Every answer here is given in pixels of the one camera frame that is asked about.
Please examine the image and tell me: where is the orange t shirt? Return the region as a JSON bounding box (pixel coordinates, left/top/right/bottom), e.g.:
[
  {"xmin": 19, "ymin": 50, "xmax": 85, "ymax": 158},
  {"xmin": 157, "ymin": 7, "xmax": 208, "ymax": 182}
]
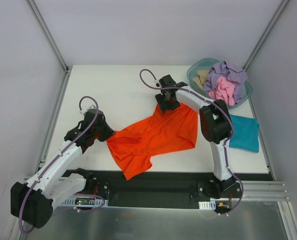
[{"xmin": 106, "ymin": 103, "xmax": 198, "ymax": 180}]

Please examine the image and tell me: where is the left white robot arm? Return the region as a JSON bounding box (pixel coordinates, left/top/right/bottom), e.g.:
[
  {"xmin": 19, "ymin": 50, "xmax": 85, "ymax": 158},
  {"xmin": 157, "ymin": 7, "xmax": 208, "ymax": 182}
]
[{"xmin": 10, "ymin": 108, "xmax": 115, "ymax": 229}]

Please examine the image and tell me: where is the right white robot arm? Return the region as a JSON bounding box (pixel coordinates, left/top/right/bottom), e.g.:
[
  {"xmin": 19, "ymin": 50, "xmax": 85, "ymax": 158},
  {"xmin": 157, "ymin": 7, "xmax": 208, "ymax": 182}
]
[{"xmin": 154, "ymin": 74, "xmax": 236, "ymax": 198}]

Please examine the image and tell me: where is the beige t shirt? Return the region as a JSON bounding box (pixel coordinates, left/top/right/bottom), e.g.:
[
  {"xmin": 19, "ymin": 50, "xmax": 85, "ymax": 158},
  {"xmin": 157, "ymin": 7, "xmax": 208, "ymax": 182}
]
[{"xmin": 193, "ymin": 69, "xmax": 210, "ymax": 89}]

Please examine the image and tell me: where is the teal plastic basket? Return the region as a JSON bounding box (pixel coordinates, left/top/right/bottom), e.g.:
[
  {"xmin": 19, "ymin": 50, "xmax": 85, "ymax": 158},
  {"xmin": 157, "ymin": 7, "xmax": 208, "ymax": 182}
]
[{"xmin": 186, "ymin": 58, "xmax": 253, "ymax": 109}]

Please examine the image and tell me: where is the pink t shirt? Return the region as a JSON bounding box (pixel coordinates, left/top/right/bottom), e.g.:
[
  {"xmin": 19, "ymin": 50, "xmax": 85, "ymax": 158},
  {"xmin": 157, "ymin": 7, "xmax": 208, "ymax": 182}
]
[{"xmin": 208, "ymin": 76, "xmax": 236, "ymax": 107}]

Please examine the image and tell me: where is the purple t shirt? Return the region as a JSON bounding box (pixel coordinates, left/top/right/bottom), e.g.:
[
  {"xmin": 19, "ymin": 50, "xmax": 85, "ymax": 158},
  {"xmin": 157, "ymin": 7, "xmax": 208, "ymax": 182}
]
[{"xmin": 203, "ymin": 61, "xmax": 248, "ymax": 107}]

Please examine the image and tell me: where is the teal folded t shirt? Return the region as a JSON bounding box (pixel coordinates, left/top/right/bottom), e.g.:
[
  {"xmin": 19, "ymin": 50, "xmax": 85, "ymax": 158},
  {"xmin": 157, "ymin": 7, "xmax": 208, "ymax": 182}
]
[{"xmin": 229, "ymin": 115, "xmax": 260, "ymax": 153}]

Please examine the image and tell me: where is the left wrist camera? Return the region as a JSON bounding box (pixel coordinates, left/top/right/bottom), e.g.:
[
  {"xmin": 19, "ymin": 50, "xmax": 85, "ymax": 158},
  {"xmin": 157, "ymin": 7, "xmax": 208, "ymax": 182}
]
[{"xmin": 80, "ymin": 105, "xmax": 97, "ymax": 115}]

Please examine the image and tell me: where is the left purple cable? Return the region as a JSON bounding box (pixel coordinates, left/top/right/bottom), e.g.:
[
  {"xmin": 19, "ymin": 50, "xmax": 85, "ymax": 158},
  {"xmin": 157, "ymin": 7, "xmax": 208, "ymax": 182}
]
[{"xmin": 18, "ymin": 95, "xmax": 100, "ymax": 235}]

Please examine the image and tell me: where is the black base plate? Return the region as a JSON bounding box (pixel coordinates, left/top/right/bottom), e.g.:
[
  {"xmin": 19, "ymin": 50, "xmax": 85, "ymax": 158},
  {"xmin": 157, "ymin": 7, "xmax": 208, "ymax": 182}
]
[{"xmin": 73, "ymin": 170, "xmax": 244, "ymax": 208}]

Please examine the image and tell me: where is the left aluminium frame post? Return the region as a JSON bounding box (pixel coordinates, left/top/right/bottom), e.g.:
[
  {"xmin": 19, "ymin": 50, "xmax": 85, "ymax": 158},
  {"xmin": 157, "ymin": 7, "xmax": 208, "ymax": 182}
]
[{"xmin": 25, "ymin": 0, "xmax": 71, "ymax": 73}]

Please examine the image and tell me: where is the aluminium frame post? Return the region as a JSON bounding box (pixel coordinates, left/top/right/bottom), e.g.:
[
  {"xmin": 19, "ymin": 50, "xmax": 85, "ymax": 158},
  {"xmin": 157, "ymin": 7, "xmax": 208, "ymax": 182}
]
[
  {"xmin": 25, "ymin": 0, "xmax": 71, "ymax": 73},
  {"xmin": 243, "ymin": 0, "xmax": 291, "ymax": 71}
]

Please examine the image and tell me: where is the right aluminium frame post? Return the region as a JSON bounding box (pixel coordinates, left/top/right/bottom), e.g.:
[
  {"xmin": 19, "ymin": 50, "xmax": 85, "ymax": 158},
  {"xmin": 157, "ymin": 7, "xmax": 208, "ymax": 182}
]
[{"xmin": 243, "ymin": 0, "xmax": 291, "ymax": 71}]

